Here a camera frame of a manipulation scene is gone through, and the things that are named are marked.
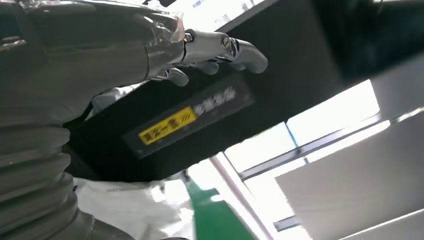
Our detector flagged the large grey parcel bag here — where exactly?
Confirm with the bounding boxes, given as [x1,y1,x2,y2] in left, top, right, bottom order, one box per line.
[72,81,195,240]

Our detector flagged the black inbound scanner machine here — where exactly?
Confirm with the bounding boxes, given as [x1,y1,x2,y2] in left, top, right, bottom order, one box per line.
[62,0,424,183]

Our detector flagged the green conveyor belt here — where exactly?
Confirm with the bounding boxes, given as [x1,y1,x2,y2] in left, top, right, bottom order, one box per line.
[183,177,258,240]

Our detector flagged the dark window frame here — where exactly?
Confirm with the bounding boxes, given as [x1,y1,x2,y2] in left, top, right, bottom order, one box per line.
[225,105,424,233]

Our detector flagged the black yellow warning label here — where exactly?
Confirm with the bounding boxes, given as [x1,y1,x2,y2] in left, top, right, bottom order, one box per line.
[121,75,256,161]

